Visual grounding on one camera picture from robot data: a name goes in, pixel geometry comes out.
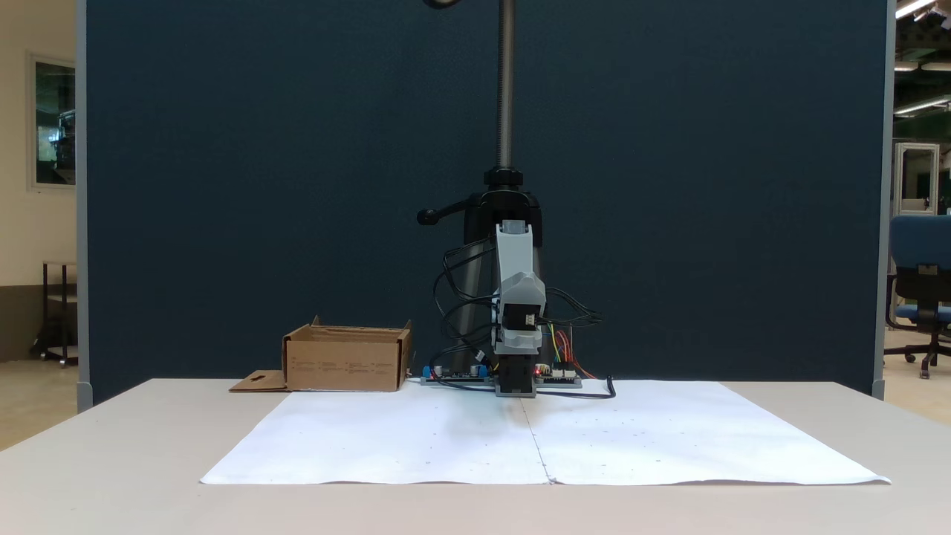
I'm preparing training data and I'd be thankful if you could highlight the blue power converter board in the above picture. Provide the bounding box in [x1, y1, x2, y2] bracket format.
[420, 364, 496, 386]

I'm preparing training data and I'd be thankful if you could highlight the small controller circuit board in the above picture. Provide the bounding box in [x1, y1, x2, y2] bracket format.
[535, 363, 583, 389]

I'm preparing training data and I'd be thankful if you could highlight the open cardboard box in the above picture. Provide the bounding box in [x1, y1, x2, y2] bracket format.
[230, 316, 414, 392]

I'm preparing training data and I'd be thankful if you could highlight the white paper sheet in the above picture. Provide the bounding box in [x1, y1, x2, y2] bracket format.
[199, 388, 552, 486]
[522, 380, 892, 487]

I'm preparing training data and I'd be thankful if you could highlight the dark blue partition panel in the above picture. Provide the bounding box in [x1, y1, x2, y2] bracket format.
[77, 0, 896, 407]

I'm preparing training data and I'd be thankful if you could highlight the black shelf cart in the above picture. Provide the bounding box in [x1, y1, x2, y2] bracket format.
[30, 262, 78, 367]

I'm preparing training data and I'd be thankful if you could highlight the white framed window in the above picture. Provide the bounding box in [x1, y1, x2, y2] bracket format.
[28, 53, 77, 192]

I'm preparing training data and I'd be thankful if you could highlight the blue office chair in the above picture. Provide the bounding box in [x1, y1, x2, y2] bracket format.
[884, 215, 951, 380]

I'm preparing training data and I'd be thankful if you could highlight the black motor cable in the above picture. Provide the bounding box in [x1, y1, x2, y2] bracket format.
[433, 271, 497, 386]
[546, 288, 603, 328]
[443, 241, 497, 305]

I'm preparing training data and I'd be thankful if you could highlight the red jumper wire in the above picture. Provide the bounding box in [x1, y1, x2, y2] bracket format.
[557, 327, 595, 378]

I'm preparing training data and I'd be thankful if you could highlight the black camera stand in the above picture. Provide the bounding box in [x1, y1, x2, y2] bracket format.
[416, 0, 547, 369]

